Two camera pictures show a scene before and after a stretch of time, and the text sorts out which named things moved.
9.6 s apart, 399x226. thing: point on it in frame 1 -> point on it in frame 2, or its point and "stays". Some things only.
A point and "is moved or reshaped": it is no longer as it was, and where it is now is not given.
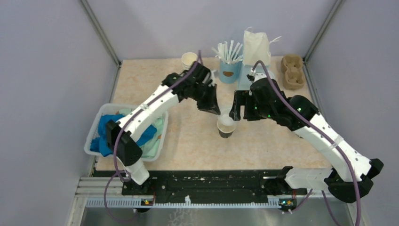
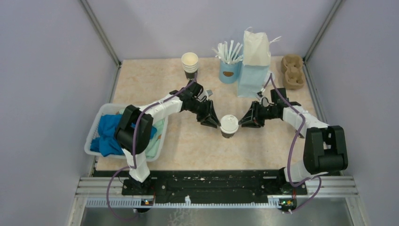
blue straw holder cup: [230, 73] stays
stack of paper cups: [187, 59] stays
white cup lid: [225, 119] is moved or reshaped
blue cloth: [99, 143] stays
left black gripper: [211, 104] -> [209, 117]
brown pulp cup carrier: [291, 66] stays
